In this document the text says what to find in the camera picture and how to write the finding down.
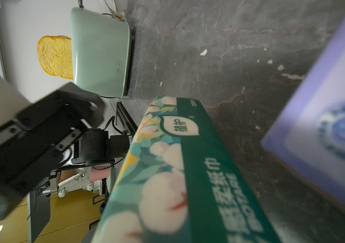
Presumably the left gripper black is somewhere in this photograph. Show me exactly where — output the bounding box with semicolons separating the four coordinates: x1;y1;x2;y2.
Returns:
0;83;105;220

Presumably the elephant tissue pack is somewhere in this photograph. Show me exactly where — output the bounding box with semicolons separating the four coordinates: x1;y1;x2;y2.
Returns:
92;96;280;243

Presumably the purple tissue pack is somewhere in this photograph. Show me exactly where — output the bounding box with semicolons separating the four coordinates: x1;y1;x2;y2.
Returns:
261;20;345;209

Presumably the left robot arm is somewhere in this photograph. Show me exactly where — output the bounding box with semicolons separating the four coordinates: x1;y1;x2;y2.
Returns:
0;83;129;220

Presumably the yellow toast slice right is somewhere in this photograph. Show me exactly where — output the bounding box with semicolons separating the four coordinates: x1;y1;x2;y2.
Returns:
37;36;73;80

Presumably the green toaster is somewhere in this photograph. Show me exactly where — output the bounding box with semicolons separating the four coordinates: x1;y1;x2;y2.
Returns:
70;7;134;98

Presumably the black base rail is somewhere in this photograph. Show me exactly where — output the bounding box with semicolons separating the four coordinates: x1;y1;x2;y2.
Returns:
116;102;138;136

